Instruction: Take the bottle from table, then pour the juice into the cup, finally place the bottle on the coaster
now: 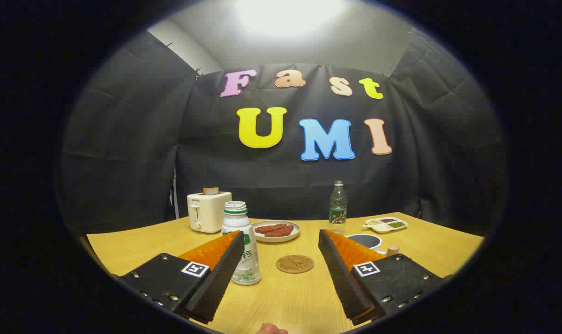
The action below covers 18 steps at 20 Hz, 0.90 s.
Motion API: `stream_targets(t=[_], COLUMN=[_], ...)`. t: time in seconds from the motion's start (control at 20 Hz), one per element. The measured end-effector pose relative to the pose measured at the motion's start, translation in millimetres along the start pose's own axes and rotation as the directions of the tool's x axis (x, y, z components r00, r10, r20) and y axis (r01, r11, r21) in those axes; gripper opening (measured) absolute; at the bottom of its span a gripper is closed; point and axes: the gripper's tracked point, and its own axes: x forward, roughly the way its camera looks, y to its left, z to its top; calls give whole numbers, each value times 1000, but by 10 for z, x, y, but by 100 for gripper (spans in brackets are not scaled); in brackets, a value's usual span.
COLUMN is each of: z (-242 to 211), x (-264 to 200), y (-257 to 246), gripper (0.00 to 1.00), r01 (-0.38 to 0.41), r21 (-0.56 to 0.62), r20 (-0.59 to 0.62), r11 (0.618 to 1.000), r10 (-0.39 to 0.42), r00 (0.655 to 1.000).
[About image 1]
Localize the wooden table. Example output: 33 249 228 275
86 212 484 334

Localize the round white plate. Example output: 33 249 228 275
252 220 301 243

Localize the round cork coaster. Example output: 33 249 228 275
276 255 315 274

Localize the ceiling light panel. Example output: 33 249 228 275
237 0 346 35

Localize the cream toaster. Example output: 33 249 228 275
187 191 233 234

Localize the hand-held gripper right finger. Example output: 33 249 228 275
318 229 448 325

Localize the white divided condiment dish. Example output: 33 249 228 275
363 217 408 233

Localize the clear plastic water bottle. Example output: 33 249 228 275
329 180 348 235

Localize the white juice bottle green label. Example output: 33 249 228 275
221 201 262 285

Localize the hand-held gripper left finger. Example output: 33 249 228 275
118 231 245 324

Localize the white cup wooden handle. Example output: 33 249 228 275
346 233 401 257

